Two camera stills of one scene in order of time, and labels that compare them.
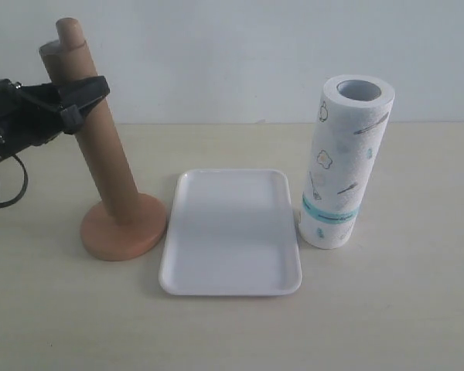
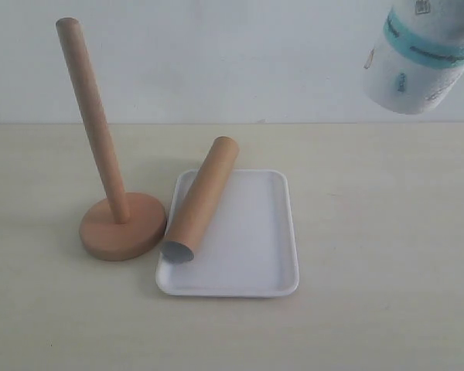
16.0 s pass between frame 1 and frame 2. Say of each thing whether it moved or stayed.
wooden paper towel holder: stayed
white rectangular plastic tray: stayed
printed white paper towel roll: moved
